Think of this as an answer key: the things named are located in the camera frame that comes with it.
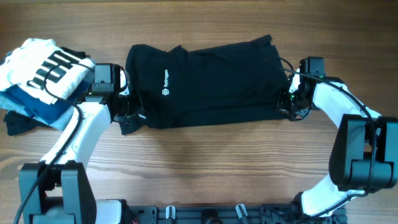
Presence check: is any black polo shirt with logo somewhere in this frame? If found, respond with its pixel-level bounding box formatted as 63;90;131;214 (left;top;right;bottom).
120;35;287;135

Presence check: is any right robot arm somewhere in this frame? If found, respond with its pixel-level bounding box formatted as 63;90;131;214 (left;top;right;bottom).
277;57;397;222

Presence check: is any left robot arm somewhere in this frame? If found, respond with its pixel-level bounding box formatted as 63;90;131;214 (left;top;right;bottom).
14;63;140;223

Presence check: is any dark blue folded shirt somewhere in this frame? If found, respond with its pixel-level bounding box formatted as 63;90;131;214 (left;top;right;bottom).
1;85;73;124

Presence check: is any white shirt with black stripes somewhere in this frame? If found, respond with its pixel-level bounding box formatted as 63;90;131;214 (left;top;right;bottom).
1;39;95;105

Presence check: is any black folded shirt in stack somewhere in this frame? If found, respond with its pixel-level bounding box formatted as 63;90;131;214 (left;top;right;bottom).
1;47;89;136

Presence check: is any light blue folded shirt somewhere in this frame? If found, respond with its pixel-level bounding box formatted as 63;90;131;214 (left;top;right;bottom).
0;63;100;132

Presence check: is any left black camera cable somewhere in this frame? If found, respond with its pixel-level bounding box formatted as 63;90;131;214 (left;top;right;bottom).
12;62;130;224

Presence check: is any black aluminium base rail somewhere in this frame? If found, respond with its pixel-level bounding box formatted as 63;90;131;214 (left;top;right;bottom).
130;204;348;224

